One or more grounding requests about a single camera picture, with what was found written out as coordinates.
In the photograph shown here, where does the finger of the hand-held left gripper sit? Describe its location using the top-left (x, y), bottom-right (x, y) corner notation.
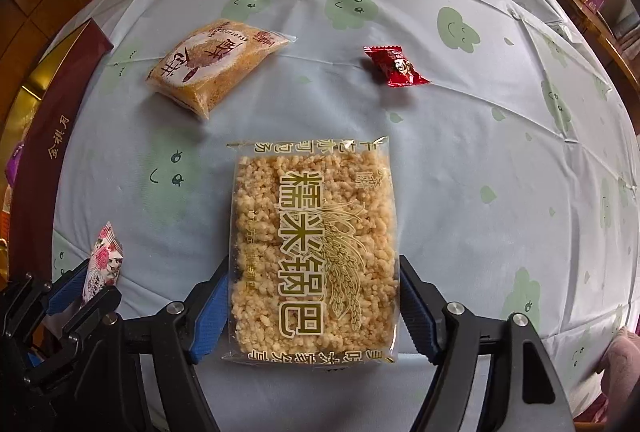
top-left (0, 259), bottom-right (90, 316)
top-left (61, 285), bottom-right (124, 344)

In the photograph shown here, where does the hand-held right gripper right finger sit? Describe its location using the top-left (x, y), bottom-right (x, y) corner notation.
top-left (398, 255), bottom-right (576, 432)

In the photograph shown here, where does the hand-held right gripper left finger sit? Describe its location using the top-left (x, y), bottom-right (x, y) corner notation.
top-left (75, 256), bottom-right (232, 432)

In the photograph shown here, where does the pink floral candy packet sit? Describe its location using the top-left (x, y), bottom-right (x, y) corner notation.
top-left (81, 221), bottom-right (124, 306)

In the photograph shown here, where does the puffed rice crisp packet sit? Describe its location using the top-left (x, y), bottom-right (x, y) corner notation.
top-left (222, 135), bottom-right (402, 364)

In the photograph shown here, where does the purple snack packet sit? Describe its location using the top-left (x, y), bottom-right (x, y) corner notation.
top-left (4, 139), bottom-right (27, 187)

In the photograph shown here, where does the maroon gift box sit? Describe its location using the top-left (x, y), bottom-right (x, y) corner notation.
top-left (0, 18), bottom-right (115, 295)

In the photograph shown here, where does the cloud print tablecloth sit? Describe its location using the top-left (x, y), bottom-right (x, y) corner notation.
top-left (42, 0), bottom-right (640, 432)

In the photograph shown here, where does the small red candy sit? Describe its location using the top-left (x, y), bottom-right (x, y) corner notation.
top-left (363, 45), bottom-right (432, 88)

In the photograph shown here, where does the wooden side table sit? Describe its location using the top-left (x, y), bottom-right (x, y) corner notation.
top-left (520, 0), bottom-right (640, 90)

